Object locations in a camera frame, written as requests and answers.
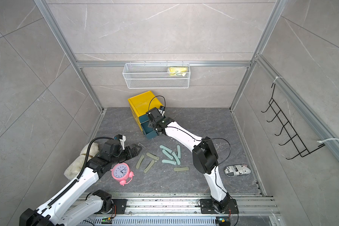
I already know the pink alarm clock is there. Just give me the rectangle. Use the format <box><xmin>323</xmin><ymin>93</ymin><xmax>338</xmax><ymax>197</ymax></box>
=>
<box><xmin>111</xmin><ymin>163</ymin><xmax>134</xmax><ymax>186</ymax></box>

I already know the yellow drawer cabinet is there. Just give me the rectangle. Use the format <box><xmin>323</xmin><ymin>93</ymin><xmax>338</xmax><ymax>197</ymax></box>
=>
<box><xmin>128</xmin><ymin>91</ymin><xmax>154</xmax><ymax>132</ymax></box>

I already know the white plush dog toy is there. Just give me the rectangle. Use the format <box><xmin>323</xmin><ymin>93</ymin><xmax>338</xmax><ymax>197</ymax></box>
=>
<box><xmin>64</xmin><ymin>142</ymin><xmax>99</xmax><ymax>180</ymax></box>

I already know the yellow sponge in basket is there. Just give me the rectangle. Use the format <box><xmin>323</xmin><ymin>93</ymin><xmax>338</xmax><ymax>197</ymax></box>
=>
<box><xmin>167</xmin><ymin>66</ymin><xmax>188</xmax><ymax>77</ymax></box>

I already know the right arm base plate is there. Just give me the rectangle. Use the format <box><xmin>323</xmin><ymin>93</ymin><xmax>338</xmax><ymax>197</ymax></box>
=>
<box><xmin>198</xmin><ymin>198</ymin><xmax>239</xmax><ymax>214</ymax></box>

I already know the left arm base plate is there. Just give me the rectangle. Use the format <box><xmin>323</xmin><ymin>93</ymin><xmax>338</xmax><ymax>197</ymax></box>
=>
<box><xmin>96</xmin><ymin>199</ymin><xmax>128</xmax><ymax>215</ymax></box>

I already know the white wire wall basket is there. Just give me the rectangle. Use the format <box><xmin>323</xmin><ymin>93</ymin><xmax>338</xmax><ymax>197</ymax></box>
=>
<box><xmin>122</xmin><ymin>62</ymin><xmax>191</xmax><ymax>89</ymax></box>

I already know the olive knife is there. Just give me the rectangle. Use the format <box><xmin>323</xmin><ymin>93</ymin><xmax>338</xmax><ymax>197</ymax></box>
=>
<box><xmin>173</xmin><ymin>167</ymin><xmax>189</xmax><ymax>172</ymax></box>
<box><xmin>136</xmin><ymin>154</ymin><xmax>145</xmax><ymax>169</ymax></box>
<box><xmin>144</xmin><ymin>160</ymin><xmax>156</xmax><ymax>174</ymax></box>
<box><xmin>146</xmin><ymin>153</ymin><xmax>159</xmax><ymax>161</ymax></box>

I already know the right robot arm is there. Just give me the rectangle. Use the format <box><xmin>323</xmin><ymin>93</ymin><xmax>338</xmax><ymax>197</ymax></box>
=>
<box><xmin>146</xmin><ymin>101</ymin><xmax>231</xmax><ymax>213</ymax></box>

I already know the mint knife horizontal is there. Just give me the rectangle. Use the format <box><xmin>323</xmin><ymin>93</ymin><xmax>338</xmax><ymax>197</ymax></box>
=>
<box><xmin>162</xmin><ymin>160</ymin><xmax>177</xmax><ymax>165</ymax></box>

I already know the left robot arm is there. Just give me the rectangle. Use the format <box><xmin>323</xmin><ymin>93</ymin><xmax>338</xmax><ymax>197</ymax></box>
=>
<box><xmin>19</xmin><ymin>135</ymin><xmax>142</xmax><ymax>226</ymax></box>

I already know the black wire hook rack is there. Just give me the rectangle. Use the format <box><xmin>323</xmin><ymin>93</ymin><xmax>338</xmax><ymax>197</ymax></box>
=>
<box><xmin>261</xmin><ymin>83</ymin><xmax>325</xmax><ymax>160</ymax></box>

